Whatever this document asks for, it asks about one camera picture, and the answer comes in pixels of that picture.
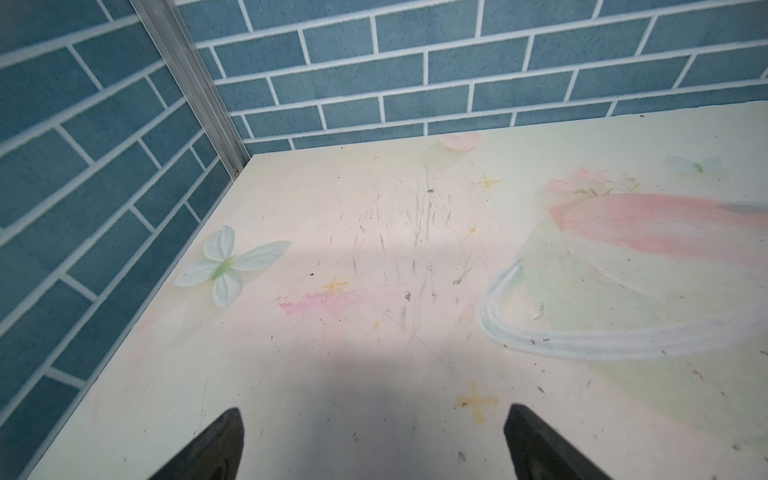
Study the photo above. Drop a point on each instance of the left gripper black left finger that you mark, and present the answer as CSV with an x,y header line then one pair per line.
x,y
213,454

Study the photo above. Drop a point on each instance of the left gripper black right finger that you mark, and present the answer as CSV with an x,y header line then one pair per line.
x,y
538,451

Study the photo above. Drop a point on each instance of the aluminium left corner post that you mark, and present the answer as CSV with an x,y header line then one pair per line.
x,y
165,26

